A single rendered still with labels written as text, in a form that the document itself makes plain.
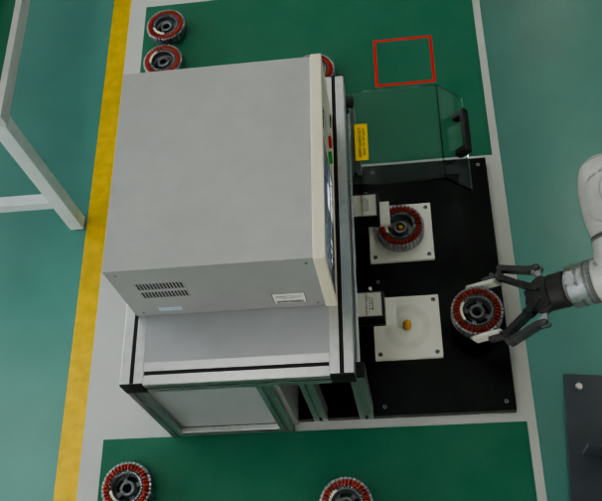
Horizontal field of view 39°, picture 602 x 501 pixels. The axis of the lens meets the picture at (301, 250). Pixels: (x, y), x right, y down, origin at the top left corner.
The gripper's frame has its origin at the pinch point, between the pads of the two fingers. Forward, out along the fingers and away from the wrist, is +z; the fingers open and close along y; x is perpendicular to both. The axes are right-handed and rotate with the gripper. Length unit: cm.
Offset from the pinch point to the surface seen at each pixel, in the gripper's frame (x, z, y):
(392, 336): -4.2, 19.5, 2.2
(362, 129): -30.6, 8.3, -34.6
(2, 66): -56, 115, -90
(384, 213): -12.8, 14.5, -24.1
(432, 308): 0.4, 11.4, -4.0
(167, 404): -42, 51, 21
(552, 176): 92, 9, -84
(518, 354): 12.3, -2.6, 6.7
